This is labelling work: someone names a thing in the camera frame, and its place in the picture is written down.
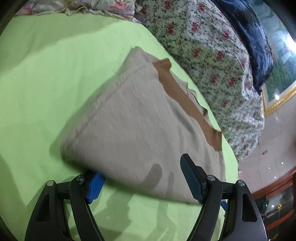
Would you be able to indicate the lime green bed sheet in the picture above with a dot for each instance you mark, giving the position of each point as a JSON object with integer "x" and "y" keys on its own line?
{"x": 50, "y": 66}

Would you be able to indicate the gold framed landscape painting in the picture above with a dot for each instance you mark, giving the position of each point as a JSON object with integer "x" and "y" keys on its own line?
{"x": 280, "y": 87}

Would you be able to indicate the green red floral quilt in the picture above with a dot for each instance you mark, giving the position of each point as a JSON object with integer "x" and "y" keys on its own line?
{"x": 203, "y": 42}

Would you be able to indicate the pink floral ruffled pillow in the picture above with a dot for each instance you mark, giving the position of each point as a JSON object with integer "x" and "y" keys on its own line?
{"x": 122, "y": 9}

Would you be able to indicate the navy blue blanket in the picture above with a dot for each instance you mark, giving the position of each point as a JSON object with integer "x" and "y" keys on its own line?
{"x": 245, "y": 22}

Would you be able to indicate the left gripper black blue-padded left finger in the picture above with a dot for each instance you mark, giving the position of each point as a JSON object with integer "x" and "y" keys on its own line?
{"x": 49, "y": 220}

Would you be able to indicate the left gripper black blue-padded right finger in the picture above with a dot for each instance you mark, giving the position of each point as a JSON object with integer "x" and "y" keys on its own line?
{"x": 242, "y": 218}

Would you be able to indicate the beige knit sweater brown cuffs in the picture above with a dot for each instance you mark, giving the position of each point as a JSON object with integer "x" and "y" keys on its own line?
{"x": 138, "y": 127}

